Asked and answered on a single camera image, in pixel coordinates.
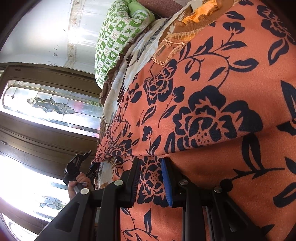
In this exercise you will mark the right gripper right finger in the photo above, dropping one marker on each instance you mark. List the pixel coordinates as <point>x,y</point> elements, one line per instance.
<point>208,214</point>

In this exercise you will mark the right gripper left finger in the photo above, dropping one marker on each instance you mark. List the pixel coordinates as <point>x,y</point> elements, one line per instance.
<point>95,215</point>

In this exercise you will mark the orange floral garment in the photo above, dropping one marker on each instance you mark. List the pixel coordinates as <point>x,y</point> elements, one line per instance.
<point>221,107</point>

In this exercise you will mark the person left hand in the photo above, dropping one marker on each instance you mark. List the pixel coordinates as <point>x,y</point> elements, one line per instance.
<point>80,179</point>

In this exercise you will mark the stained glass door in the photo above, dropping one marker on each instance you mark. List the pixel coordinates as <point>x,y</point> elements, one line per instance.
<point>48,115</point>

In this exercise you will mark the leaf pattern blanket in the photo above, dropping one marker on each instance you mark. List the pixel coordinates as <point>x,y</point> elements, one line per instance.
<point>129,69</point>

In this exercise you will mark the green checkered folded quilt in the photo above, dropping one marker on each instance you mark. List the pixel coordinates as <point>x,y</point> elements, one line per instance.
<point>124,22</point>

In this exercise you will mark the pink bolster pillow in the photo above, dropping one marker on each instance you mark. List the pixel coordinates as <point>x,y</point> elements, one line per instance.
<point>164,8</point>

